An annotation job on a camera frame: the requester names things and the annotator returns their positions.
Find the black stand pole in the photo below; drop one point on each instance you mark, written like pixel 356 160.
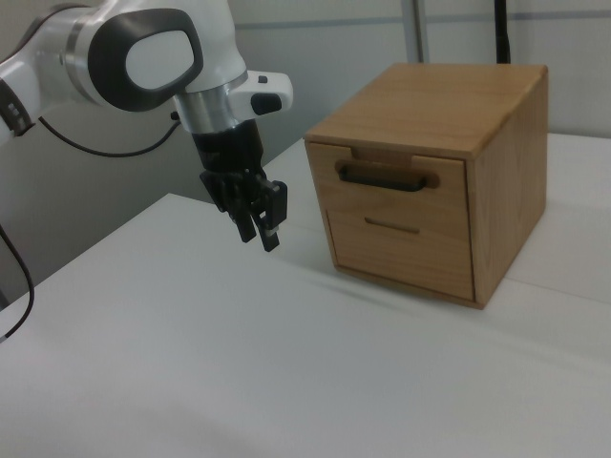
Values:
pixel 502 28

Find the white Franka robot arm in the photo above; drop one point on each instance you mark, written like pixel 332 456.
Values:
pixel 157 52

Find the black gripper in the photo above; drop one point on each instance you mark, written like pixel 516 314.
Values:
pixel 229 148

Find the wooden drawer with slot pull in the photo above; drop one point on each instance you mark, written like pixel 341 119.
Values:
pixel 401 262

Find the grey partition post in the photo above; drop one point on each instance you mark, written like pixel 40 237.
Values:
pixel 414 28

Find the wooden two-drawer cabinet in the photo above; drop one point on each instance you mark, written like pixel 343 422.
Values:
pixel 515 191

